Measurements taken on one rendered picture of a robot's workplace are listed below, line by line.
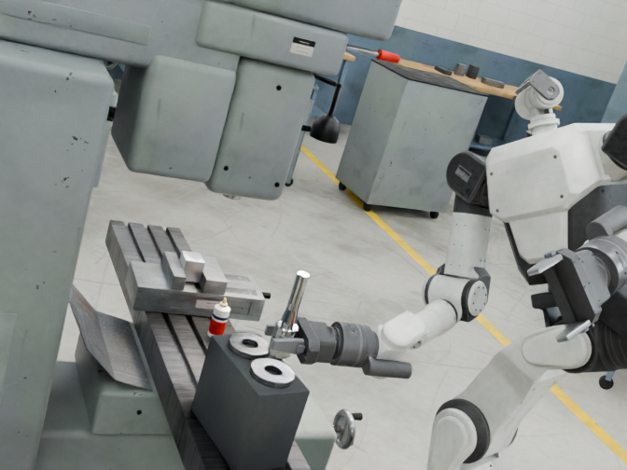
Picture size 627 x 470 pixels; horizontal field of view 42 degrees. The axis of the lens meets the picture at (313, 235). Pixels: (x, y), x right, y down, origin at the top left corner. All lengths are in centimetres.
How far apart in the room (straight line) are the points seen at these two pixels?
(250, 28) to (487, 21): 839
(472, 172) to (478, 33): 820
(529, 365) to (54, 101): 106
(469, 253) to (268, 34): 65
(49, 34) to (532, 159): 96
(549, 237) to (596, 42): 945
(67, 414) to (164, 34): 94
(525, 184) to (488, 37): 845
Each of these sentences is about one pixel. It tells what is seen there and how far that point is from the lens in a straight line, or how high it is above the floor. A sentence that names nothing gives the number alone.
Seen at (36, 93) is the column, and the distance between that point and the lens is 159.
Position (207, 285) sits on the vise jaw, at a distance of 218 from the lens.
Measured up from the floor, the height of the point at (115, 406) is 79.
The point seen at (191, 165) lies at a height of 138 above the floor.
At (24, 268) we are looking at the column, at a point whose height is 115.
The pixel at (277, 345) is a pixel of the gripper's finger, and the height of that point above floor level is 118.
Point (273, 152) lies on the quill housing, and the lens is 187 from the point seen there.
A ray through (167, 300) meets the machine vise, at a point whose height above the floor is 94.
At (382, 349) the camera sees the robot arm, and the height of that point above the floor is 120.
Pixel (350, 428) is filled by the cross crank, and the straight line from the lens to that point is 246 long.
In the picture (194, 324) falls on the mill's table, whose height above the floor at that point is 90.
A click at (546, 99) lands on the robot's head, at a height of 174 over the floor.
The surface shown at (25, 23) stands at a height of 160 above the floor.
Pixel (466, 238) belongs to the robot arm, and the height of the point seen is 139.
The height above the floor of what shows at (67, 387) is 70.
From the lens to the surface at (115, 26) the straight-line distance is 170.
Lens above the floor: 191
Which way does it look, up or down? 20 degrees down
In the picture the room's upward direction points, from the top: 17 degrees clockwise
